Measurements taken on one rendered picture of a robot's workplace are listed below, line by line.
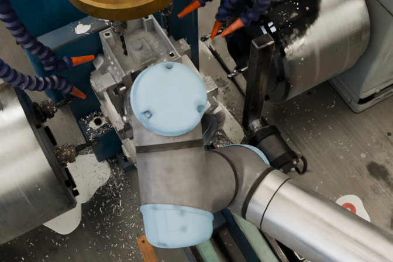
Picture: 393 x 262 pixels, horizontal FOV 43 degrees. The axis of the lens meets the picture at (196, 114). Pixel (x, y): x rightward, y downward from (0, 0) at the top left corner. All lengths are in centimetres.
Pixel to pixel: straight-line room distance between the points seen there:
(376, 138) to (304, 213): 64
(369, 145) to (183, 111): 76
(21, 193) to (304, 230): 44
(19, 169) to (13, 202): 5
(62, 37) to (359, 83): 64
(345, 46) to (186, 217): 54
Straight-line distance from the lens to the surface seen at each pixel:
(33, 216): 86
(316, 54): 92
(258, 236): 95
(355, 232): 59
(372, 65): 109
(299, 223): 59
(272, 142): 88
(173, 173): 51
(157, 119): 49
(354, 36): 97
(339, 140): 119
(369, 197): 115
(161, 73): 49
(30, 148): 80
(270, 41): 74
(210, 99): 87
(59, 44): 90
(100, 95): 92
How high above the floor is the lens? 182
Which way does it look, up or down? 60 degrees down
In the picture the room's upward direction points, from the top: 2 degrees counter-clockwise
